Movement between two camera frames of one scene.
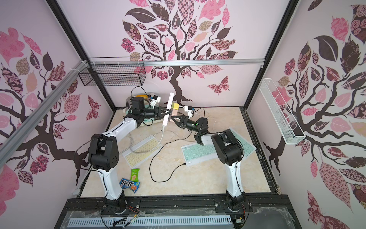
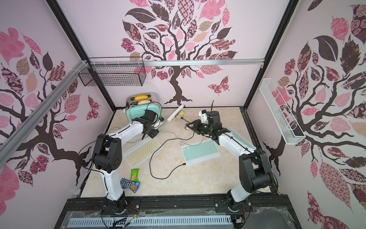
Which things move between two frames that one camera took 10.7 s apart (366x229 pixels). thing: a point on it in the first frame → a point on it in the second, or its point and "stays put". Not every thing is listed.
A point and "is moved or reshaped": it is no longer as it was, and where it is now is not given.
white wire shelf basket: x=289 y=130 stays put
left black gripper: x=157 y=112 → x=153 y=134
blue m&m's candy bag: x=127 y=183 stays put
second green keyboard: x=248 y=147 stays put
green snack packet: x=135 y=174 stays put
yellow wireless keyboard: x=138 y=154 stays put
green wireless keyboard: x=195 y=153 stays put
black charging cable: x=158 y=152 is moved or reshaped
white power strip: x=168 y=107 → x=181 y=107
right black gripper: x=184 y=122 → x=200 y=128
